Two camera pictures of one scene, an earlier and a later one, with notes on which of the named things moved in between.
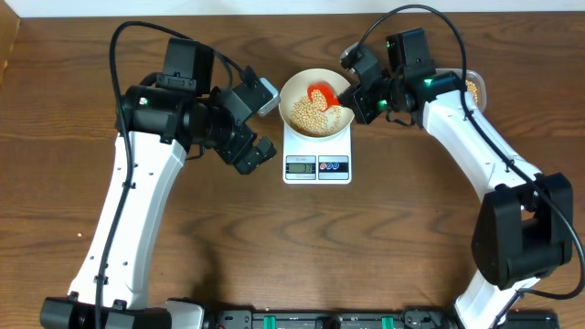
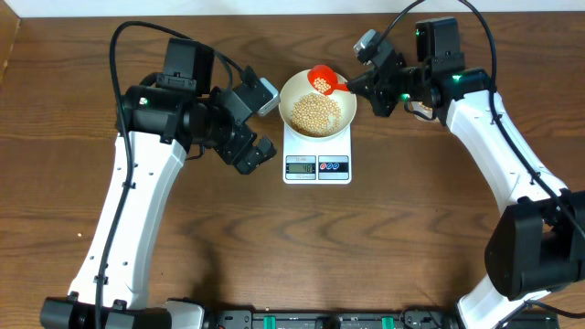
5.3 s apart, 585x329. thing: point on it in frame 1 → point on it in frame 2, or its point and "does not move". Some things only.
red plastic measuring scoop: [328, 91] → [325, 79]
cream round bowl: [297, 87] does not move
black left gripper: [231, 152] does not move
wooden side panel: [9, 26] does not move
